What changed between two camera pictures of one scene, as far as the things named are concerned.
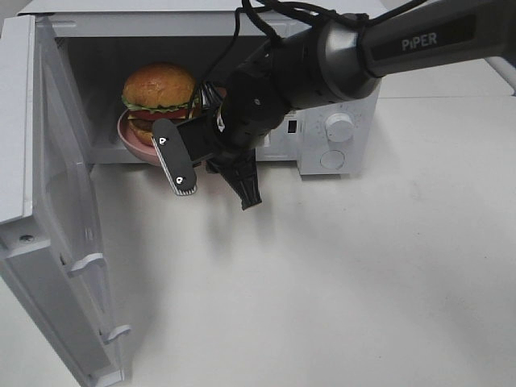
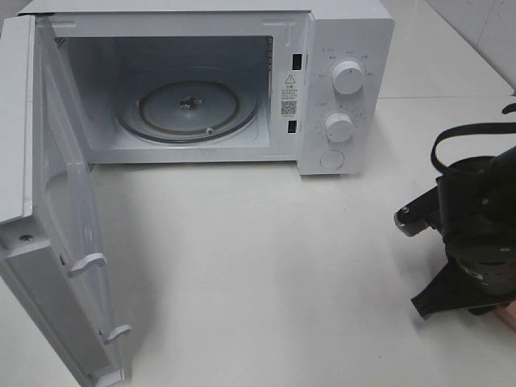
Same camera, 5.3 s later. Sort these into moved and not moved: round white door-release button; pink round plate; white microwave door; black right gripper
Moved: black right gripper; pink round plate
Not moved: white microwave door; round white door-release button
